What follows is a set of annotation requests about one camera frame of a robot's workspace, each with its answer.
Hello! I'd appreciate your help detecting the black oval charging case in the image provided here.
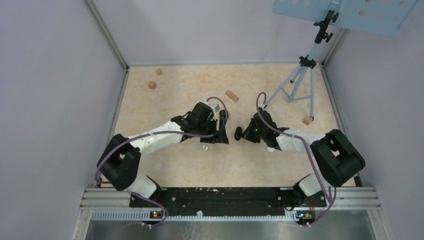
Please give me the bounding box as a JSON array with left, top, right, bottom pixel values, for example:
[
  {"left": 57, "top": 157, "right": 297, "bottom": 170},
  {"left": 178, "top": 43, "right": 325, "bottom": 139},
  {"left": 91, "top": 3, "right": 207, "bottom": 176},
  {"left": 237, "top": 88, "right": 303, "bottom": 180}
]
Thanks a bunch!
[{"left": 234, "top": 126, "right": 243, "bottom": 141}]

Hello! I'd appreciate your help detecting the long wooden block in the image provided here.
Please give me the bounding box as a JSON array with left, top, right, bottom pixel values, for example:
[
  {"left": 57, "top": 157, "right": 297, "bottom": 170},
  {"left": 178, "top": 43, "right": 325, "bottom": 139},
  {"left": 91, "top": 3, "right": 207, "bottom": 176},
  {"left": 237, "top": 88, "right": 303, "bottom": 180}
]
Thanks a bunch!
[{"left": 225, "top": 90, "right": 240, "bottom": 102}]

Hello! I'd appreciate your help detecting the light blue tripod stand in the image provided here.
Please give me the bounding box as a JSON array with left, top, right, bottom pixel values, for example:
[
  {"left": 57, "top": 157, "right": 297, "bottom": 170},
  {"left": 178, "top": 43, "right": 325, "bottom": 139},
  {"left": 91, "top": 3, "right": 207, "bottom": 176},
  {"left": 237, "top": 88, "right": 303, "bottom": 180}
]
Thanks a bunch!
[{"left": 262, "top": 10, "right": 339, "bottom": 118}]

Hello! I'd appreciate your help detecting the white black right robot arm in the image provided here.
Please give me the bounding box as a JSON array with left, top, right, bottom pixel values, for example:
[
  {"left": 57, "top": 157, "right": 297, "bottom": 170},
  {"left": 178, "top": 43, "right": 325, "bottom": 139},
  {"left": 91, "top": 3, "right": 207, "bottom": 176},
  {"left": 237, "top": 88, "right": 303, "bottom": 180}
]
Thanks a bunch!
[{"left": 234, "top": 110, "right": 366, "bottom": 206}]

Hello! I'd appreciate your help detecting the light blue perforated panel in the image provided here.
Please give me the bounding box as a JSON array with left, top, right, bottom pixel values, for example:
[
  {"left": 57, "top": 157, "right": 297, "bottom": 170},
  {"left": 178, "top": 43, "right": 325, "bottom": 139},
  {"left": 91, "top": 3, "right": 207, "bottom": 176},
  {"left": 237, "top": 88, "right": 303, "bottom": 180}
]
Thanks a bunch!
[{"left": 272, "top": 0, "right": 418, "bottom": 38}]

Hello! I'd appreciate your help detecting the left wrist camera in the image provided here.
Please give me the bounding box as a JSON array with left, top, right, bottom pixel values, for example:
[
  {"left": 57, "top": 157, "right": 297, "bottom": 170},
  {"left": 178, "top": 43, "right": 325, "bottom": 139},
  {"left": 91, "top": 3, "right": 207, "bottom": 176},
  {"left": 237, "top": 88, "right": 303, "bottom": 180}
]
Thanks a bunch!
[{"left": 207, "top": 103, "right": 220, "bottom": 121}]

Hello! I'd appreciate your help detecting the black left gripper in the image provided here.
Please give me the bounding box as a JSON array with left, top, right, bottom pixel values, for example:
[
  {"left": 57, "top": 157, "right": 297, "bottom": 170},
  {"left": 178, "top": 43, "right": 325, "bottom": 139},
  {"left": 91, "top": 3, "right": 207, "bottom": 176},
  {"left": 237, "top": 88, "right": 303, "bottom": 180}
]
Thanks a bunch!
[{"left": 196, "top": 117, "right": 229, "bottom": 144}]

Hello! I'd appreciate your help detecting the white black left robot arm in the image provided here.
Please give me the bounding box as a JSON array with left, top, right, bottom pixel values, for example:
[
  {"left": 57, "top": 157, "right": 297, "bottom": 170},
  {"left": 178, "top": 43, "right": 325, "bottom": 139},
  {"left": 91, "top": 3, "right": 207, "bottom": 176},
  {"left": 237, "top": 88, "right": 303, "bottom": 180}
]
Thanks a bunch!
[{"left": 95, "top": 101, "right": 230, "bottom": 207}]

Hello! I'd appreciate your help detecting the wooden block under tripod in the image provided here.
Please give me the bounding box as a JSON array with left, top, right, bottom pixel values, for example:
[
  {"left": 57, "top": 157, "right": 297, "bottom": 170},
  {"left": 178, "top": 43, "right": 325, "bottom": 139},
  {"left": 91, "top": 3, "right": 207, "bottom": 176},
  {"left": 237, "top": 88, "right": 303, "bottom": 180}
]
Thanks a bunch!
[{"left": 302, "top": 116, "right": 315, "bottom": 126}]

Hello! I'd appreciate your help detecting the white slotted cable duct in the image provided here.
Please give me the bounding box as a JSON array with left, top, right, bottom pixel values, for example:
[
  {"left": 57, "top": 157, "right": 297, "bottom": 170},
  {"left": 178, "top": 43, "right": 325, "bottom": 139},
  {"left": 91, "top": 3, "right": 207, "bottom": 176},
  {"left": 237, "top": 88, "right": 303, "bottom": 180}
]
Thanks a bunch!
[{"left": 91, "top": 210, "right": 299, "bottom": 222}]

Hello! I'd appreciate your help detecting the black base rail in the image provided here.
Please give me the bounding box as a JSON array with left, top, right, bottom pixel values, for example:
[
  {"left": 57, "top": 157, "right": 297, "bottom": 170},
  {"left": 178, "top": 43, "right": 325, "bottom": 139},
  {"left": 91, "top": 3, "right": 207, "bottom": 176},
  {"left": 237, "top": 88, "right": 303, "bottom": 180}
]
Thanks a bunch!
[{"left": 129, "top": 186, "right": 327, "bottom": 218}]

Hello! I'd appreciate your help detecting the wooden cube left side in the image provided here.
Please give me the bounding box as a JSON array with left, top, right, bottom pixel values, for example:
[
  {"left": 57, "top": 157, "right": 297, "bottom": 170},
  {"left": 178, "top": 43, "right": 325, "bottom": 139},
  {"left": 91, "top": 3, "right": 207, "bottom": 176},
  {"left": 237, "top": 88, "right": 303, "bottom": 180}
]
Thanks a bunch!
[{"left": 148, "top": 81, "right": 157, "bottom": 90}]

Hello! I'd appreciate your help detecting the white oval charging case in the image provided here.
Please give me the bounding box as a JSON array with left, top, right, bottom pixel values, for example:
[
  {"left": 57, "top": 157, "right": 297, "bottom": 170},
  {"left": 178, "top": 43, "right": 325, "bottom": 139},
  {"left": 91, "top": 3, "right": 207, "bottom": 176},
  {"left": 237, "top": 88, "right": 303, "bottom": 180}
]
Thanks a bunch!
[{"left": 266, "top": 147, "right": 276, "bottom": 153}]

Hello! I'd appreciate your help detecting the wooden cube near corner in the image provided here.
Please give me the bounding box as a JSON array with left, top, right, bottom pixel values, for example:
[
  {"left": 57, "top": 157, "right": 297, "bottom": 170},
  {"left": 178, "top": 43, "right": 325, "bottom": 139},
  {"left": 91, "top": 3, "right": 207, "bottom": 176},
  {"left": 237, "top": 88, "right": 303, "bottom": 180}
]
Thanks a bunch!
[{"left": 155, "top": 68, "right": 163, "bottom": 76}]

